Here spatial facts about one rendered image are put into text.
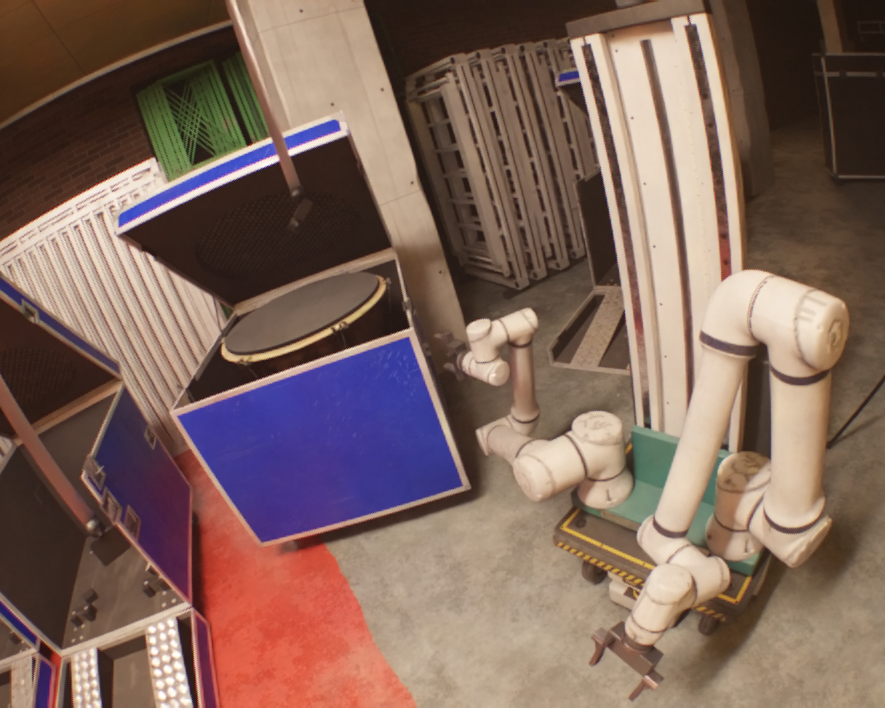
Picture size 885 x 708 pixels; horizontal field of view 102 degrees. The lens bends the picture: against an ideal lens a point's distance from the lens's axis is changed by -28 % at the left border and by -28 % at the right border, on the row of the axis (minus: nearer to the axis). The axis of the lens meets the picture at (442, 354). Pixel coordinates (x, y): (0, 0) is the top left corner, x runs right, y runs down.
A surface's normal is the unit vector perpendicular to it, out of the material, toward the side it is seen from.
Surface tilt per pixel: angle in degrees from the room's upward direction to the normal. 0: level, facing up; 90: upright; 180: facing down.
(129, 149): 90
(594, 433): 6
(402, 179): 90
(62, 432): 90
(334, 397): 90
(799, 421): 98
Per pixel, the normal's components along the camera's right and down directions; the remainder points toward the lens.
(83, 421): 0.40, 0.32
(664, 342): -0.70, 0.50
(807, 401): -0.29, 0.61
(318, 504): 0.14, 0.42
